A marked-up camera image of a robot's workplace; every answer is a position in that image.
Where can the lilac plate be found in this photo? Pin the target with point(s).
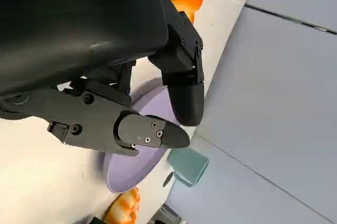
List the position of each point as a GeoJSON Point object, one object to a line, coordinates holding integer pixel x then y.
{"type": "Point", "coordinates": [137, 168]}

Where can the pale green mug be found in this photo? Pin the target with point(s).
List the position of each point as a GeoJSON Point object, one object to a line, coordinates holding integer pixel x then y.
{"type": "Point", "coordinates": [188, 166]}

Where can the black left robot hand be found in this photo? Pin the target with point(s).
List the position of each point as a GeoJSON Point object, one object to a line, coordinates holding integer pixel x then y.
{"type": "Point", "coordinates": [79, 23]}

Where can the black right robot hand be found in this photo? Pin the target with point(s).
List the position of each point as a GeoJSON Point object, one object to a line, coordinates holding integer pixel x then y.
{"type": "Point", "coordinates": [98, 220]}

